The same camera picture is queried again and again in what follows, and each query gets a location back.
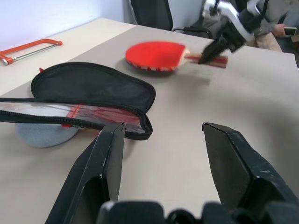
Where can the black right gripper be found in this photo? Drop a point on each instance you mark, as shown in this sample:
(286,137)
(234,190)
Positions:
(231,35)

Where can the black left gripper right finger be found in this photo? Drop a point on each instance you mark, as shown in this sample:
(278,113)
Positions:
(233,163)

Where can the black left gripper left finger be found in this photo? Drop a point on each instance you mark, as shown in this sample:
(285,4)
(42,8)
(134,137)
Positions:
(102,158)

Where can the red table tennis paddle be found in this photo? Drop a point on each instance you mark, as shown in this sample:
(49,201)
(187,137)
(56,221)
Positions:
(154,54)

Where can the red and black paddle case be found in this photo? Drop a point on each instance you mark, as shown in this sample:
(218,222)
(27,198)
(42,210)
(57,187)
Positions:
(93,86)

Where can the bystander bare hand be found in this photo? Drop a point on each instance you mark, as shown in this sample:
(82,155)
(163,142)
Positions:
(279,30)

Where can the black office chair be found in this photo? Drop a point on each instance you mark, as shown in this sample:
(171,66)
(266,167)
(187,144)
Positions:
(151,11)

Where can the seated person in grey clothing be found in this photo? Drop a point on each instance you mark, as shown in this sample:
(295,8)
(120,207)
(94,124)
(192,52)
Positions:
(275,14)

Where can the white smartphone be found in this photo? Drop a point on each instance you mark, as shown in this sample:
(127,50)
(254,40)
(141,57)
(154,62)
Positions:
(290,31)

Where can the brown cardboard box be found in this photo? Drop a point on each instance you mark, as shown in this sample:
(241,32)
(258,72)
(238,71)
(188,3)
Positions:
(295,43)

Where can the orange hacksaw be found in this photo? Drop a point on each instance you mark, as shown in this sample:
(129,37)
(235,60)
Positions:
(9,60)

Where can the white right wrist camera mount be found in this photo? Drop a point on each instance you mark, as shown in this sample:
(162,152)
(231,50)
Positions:
(236,18)

